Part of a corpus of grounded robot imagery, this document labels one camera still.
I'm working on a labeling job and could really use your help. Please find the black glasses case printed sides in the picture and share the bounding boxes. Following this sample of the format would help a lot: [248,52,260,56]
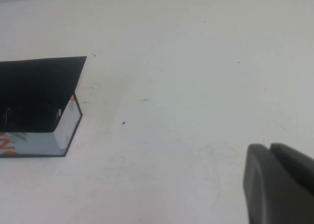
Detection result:
[0,56,88,158]

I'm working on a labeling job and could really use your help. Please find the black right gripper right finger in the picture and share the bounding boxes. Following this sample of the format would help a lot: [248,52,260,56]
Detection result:
[269,142,314,170]

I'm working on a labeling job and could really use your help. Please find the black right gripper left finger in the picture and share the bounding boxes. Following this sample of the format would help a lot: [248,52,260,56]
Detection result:
[242,143,314,224]

